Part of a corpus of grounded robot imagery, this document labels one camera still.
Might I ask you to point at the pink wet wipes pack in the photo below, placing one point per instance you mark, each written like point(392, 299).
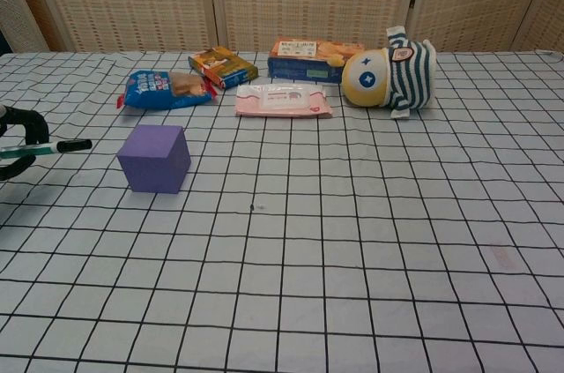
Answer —
point(282, 102)

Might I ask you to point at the green white marker black cap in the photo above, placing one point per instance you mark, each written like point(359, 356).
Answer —
point(31, 150)

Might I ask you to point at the white black checkered tablecloth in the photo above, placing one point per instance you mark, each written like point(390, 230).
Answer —
point(335, 236)

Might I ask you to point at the blue snack bag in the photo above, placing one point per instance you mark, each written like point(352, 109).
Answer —
point(150, 91)

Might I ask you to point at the small orange blue snack box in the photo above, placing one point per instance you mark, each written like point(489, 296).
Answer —
point(224, 66)

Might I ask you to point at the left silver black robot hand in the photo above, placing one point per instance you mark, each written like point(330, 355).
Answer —
point(37, 128)

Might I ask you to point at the large orange blue biscuit box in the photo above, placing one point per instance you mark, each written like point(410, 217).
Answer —
point(304, 60)

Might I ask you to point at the yellow plush toy striped shirt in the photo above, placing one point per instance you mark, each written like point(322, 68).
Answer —
point(410, 77)

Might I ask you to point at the small purple cube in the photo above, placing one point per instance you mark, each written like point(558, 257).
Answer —
point(154, 161)

